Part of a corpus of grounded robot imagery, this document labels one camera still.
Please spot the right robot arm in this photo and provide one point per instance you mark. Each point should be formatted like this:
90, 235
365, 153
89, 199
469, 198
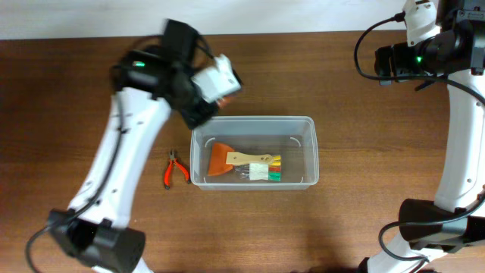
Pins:
444, 44

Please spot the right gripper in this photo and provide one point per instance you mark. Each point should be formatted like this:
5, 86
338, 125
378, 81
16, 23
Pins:
397, 54

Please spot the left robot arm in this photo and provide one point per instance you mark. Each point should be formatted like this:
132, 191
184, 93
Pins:
149, 84

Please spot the orange scraper wooden handle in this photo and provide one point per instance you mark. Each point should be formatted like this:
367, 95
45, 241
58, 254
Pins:
224, 158

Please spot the clear pack coloured plugs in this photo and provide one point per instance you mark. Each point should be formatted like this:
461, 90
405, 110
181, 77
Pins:
259, 171

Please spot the clear plastic container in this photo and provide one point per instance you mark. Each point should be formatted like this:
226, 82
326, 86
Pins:
292, 140

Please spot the orange socket rail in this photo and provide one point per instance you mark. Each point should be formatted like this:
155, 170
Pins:
223, 102

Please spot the orange handled pliers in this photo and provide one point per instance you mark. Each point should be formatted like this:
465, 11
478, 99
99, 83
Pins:
174, 163

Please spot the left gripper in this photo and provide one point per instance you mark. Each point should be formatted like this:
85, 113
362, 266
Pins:
195, 119

